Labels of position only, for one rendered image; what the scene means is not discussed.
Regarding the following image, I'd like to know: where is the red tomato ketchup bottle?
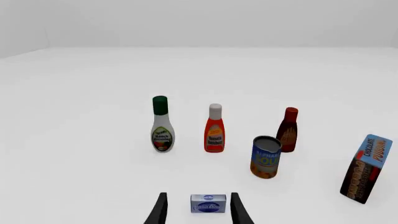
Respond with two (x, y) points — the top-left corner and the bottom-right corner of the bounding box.
(203, 103), (226, 153)

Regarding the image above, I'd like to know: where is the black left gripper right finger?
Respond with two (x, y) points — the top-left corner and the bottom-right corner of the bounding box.
(230, 192), (256, 224)

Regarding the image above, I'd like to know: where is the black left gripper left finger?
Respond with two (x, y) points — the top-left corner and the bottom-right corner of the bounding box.
(143, 192), (169, 224)

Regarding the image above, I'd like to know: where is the blue alphabet soup tin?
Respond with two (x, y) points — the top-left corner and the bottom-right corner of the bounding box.
(249, 135), (283, 180)

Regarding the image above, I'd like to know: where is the dark red bbq sauce bottle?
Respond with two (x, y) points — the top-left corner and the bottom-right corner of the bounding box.
(275, 106), (299, 153)

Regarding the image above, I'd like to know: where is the chocolate pudding box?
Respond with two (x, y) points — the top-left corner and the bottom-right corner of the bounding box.
(339, 133), (394, 205)

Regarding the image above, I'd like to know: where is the silver cream cheese box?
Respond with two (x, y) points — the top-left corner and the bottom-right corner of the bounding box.
(190, 194), (228, 214)

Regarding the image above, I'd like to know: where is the white ranch dressing bottle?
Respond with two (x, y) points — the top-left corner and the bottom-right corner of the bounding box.
(150, 95), (176, 153)

